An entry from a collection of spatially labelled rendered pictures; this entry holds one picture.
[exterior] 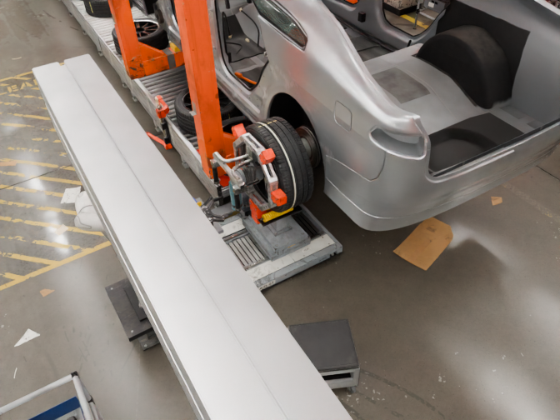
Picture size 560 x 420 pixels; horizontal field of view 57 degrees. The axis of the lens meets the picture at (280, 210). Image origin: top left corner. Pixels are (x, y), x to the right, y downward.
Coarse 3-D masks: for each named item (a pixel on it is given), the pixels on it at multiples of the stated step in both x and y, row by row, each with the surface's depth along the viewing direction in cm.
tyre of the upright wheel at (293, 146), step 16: (256, 128) 351; (272, 128) 350; (288, 128) 350; (272, 144) 341; (288, 144) 343; (304, 160) 346; (288, 176) 342; (304, 176) 348; (288, 192) 348; (304, 192) 357; (272, 208) 379; (288, 208) 368
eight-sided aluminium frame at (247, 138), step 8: (240, 136) 357; (248, 136) 355; (240, 144) 375; (248, 144) 349; (256, 144) 349; (240, 152) 383; (256, 152) 342; (240, 160) 389; (264, 168) 341; (272, 168) 343; (272, 176) 344; (272, 184) 344; (248, 192) 387; (256, 192) 387; (256, 200) 381; (264, 200) 380; (264, 208) 369
